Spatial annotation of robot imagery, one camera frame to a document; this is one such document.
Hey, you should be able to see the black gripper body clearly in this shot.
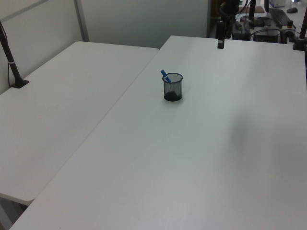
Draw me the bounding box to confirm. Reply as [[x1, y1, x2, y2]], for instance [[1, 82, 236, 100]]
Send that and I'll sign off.
[[215, 20, 227, 40]]

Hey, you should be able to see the blue marker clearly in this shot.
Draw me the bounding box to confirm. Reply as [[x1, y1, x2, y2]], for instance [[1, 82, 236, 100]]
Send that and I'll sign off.
[[160, 69, 172, 83]]

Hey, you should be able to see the black monitor stand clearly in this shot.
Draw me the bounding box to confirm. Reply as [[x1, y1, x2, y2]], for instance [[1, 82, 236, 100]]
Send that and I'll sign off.
[[246, 0, 265, 27]]

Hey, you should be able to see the grey control box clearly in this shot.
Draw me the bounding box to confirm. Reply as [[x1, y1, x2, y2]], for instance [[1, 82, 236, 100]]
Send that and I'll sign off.
[[253, 26, 282, 44]]

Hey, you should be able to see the black keyboard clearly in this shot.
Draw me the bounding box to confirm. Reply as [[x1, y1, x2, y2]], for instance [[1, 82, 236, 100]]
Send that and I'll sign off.
[[269, 8, 289, 27]]

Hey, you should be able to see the white and blue box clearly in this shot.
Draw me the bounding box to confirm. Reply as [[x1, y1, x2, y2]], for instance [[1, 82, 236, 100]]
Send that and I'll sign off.
[[268, 0, 286, 8]]

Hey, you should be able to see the black mesh pen cup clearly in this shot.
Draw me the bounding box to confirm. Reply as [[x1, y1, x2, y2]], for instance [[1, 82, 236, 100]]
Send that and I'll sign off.
[[163, 72, 183, 101]]

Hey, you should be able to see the emergency stop button box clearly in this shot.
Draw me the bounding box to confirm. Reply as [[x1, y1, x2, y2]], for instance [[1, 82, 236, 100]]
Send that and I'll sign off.
[[280, 21, 297, 37]]

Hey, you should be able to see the white side table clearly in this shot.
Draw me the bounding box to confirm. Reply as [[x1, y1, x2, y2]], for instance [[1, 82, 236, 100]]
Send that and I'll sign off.
[[0, 41, 160, 206]]

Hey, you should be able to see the black camera stand with clamp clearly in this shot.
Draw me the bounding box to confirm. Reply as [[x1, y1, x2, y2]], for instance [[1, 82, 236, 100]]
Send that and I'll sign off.
[[0, 20, 30, 90], [292, 13, 307, 51]]

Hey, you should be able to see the grey partition frame post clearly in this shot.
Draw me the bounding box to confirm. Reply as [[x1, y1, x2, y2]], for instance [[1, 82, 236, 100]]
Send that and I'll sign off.
[[73, 0, 90, 42]]

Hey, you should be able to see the black cable on stand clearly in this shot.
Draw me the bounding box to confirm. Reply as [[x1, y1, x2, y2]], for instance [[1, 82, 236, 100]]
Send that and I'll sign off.
[[0, 23, 12, 88]]

